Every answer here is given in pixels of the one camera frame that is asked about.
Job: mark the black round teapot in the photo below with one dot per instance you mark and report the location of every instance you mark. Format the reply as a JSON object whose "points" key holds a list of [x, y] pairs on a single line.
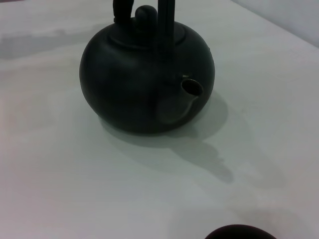
{"points": [[124, 82]]}

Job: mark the small dark teacup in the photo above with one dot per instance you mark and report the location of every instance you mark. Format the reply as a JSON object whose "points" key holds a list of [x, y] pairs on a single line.
{"points": [[239, 232]]}

